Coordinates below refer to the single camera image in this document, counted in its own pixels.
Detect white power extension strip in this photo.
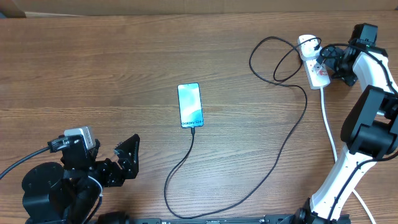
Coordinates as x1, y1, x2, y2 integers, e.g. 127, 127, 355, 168
303, 59, 330, 90

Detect black USB charging cable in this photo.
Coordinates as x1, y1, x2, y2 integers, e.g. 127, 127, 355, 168
163, 35, 323, 220

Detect blue-screen Samsung smartphone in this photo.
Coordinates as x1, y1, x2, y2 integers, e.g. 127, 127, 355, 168
177, 83, 204, 128

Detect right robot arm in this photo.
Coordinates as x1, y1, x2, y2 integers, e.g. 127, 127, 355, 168
292, 23, 397, 223

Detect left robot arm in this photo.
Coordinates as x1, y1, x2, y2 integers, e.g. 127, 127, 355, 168
22, 134, 140, 223

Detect brown cardboard backboard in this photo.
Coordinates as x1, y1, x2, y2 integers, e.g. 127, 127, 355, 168
1, 0, 397, 17

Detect white USB wall charger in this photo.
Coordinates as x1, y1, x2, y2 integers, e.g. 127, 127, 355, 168
297, 34, 322, 61

